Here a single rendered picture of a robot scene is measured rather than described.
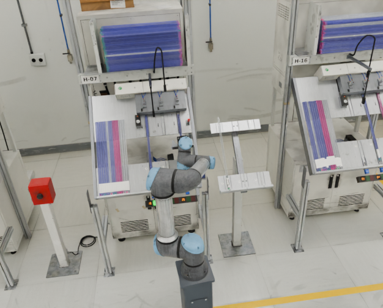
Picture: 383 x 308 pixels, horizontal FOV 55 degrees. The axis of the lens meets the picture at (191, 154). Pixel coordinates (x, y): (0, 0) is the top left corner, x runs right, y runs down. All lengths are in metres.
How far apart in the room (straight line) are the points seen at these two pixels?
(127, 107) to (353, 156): 1.59
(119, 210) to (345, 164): 1.68
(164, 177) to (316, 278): 1.56
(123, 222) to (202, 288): 1.09
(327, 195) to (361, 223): 0.39
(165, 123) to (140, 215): 0.80
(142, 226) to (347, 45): 2.02
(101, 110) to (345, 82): 1.72
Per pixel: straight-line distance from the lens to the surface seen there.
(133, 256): 3.04
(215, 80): 4.24
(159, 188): 1.76
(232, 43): 4.16
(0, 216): 3.11
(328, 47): 2.80
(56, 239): 2.94
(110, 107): 2.63
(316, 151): 2.68
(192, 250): 1.96
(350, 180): 3.25
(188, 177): 1.74
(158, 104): 2.54
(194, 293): 2.17
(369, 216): 3.55
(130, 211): 2.94
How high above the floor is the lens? 2.16
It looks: 31 degrees down
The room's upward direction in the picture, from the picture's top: 3 degrees counter-clockwise
